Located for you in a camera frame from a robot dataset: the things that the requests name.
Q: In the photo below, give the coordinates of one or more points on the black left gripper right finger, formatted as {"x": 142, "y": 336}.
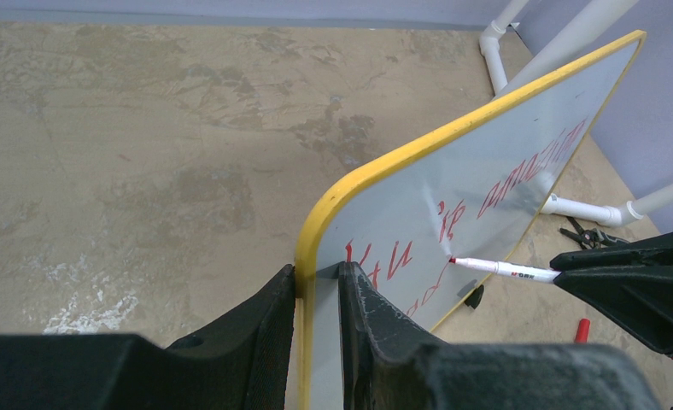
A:
{"x": 390, "y": 362}

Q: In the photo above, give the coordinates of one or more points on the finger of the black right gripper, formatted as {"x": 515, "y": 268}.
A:
{"x": 631, "y": 284}

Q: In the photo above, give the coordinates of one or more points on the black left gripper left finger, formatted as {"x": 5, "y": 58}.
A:
{"x": 238, "y": 361}

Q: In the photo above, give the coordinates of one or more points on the red whiteboard marker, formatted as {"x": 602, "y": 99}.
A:
{"x": 508, "y": 269}

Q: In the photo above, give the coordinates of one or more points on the yellow framed whiteboard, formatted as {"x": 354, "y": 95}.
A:
{"x": 470, "y": 188}

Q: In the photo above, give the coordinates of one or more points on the white diagonal pole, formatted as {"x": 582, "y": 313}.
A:
{"x": 653, "y": 201}

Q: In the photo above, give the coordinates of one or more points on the red marker cap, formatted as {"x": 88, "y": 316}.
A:
{"x": 582, "y": 331}

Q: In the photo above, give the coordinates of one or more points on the white vertical pole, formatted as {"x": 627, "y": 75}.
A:
{"x": 593, "y": 20}

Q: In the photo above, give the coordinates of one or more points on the black handled pliers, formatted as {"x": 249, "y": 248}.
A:
{"x": 590, "y": 238}

